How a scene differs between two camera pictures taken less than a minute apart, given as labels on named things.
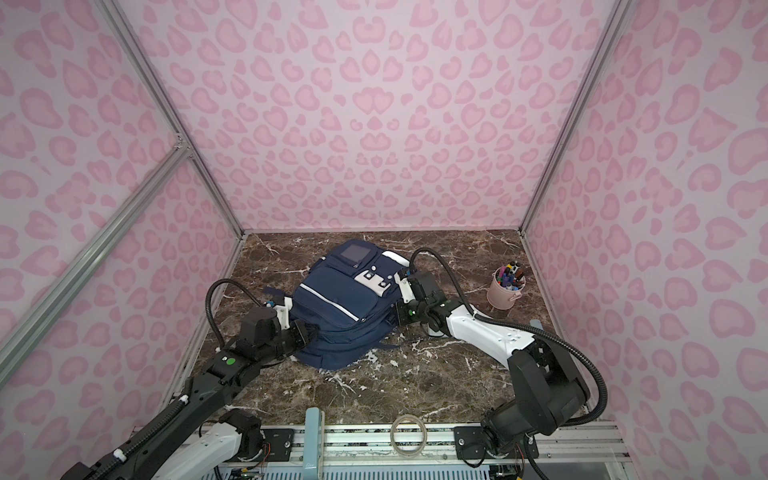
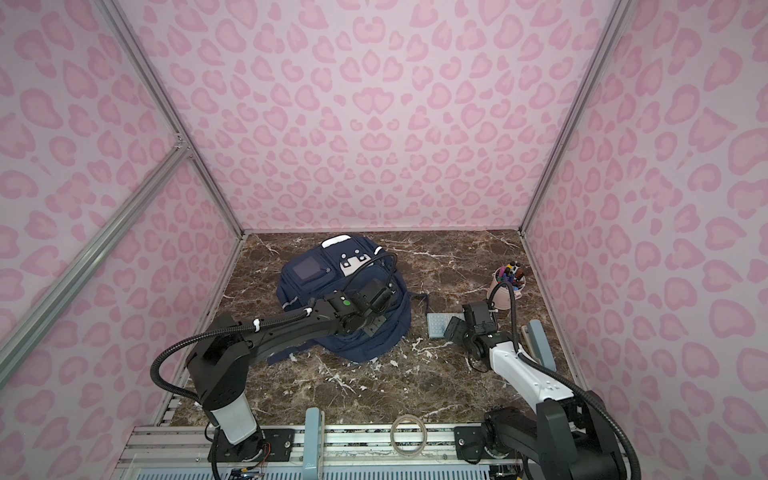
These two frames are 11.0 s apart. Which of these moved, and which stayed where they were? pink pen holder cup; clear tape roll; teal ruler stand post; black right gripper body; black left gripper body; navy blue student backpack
Moved: navy blue student backpack; black left gripper body; black right gripper body
Stayed: clear tape roll; teal ruler stand post; pink pen holder cup
